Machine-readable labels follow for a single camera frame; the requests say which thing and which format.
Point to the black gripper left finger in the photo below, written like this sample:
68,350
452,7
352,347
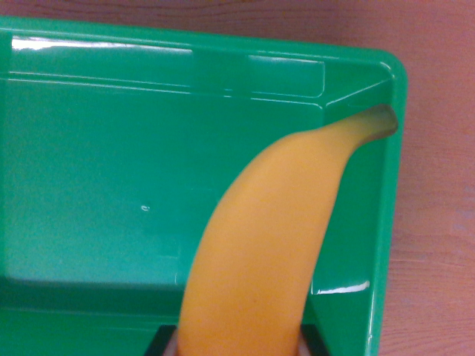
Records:
161,341

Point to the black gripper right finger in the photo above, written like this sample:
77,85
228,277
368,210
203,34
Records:
313,339

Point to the green plastic bin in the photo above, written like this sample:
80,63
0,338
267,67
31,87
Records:
92,167

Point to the yellow banana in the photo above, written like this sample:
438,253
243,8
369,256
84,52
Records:
267,230

